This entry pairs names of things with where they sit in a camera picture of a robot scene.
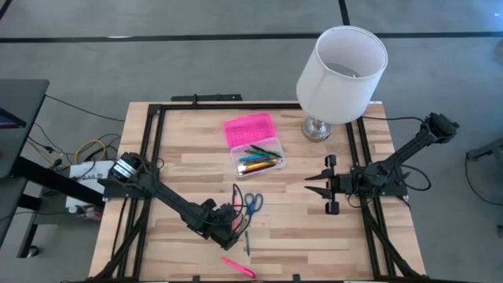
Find pink highlighter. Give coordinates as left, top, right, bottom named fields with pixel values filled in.
left=221, top=257, right=257, bottom=279

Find dark grey side desk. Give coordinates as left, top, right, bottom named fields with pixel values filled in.
left=0, top=78, right=106, bottom=259

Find green highlighter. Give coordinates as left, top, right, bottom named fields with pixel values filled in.
left=243, top=147, right=274, bottom=158

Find dark laptop screen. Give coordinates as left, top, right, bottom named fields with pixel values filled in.
left=0, top=106, right=28, bottom=130

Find grey equipment leg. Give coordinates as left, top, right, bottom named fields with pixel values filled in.
left=465, top=137, right=503, bottom=162

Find blue marker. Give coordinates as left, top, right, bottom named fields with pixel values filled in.
left=238, top=154, right=270, bottom=164

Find pink-lidded clear plastic pencil box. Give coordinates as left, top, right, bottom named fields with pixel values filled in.
left=222, top=112, right=287, bottom=178

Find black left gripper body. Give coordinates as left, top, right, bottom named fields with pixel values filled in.
left=200, top=198, right=243, bottom=252

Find white control box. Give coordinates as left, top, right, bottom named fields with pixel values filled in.
left=65, top=160, right=116, bottom=209

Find yellow cable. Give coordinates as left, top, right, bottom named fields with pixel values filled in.
left=74, top=139, right=107, bottom=164

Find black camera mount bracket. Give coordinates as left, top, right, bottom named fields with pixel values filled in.
left=171, top=93, right=244, bottom=103

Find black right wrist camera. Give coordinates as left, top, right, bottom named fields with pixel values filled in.
left=338, top=172, right=358, bottom=196

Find black pen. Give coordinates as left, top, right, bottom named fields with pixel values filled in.
left=249, top=144, right=283, bottom=159

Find black aluminium table frame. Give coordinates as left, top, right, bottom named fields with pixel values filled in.
left=92, top=102, right=425, bottom=283

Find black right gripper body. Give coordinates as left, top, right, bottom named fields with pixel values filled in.
left=324, top=154, right=357, bottom=215

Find yellow highlighter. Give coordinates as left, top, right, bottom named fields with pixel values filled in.
left=244, top=158, right=279, bottom=171

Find blue-handled scissors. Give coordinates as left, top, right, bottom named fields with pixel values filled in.
left=239, top=192, right=264, bottom=233

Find white-shade silver table lamp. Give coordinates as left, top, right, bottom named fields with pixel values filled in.
left=296, top=25, right=389, bottom=142

